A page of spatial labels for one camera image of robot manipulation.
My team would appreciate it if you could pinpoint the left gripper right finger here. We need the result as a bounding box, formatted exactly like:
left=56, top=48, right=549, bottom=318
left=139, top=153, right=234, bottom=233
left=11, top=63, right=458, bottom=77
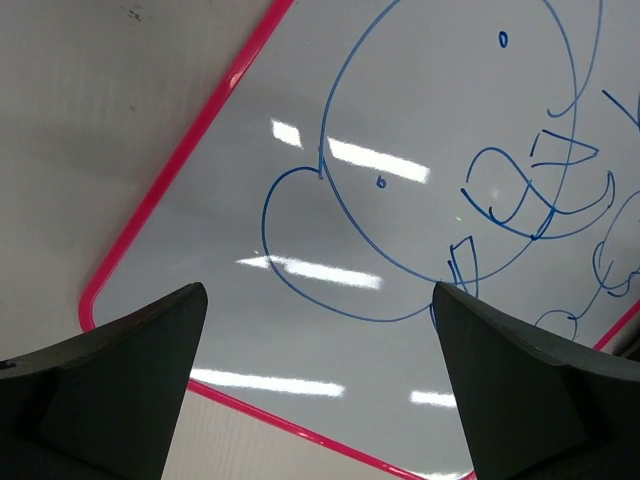
left=433, top=282, right=639, bottom=479

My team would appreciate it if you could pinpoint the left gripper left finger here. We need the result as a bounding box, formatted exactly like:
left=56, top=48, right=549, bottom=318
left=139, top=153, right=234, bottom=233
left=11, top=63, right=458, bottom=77
left=1, top=282, right=208, bottom=479

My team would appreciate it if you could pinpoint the pink framed whiteboard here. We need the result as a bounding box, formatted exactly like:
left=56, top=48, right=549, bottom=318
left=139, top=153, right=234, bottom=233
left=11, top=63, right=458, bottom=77
left=79, top=1, right=639, bottom=479

